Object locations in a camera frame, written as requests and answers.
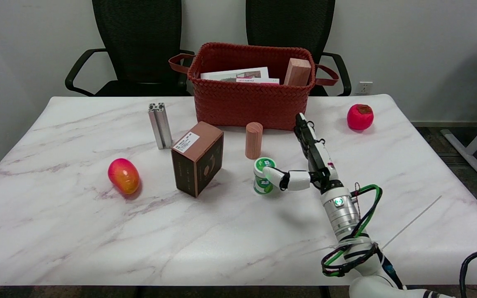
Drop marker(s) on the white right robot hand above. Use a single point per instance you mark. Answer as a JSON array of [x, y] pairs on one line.
[[319, 159]]

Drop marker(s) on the green gum jar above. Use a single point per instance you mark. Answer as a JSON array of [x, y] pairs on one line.
[[260, 184]]

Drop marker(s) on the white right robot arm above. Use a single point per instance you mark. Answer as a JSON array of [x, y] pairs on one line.
[[342, 215]]

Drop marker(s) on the red toy persimmon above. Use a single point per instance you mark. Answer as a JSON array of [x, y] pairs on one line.
[[360, 118]]

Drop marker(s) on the wooden cylinder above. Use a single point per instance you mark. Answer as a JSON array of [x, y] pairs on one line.
[[254, 140]]

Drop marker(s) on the wooden block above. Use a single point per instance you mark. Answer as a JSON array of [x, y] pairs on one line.
[[297, 73]]

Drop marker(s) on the red woven basket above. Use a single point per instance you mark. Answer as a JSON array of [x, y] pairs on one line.
[[246, 105]]

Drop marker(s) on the thin white zip tie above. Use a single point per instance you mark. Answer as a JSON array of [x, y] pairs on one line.
[[412, 221]]

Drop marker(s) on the white printed booklet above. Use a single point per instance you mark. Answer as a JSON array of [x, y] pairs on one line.
[[230, 74]]

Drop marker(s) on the brown cardboard box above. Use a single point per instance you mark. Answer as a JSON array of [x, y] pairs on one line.
[[195, 165]]

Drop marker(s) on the black mesh office chair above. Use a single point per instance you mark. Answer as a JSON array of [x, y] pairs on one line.
[[290, 25], [139, 37]]

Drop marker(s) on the aluminium extrusion profile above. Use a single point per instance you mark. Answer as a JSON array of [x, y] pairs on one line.
[[160, 126]]

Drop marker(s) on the red yellow toy mango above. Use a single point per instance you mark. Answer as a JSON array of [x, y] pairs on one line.
[[123, 176]]

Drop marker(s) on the white wall socket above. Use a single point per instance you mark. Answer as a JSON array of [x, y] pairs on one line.
[[365, 87]]

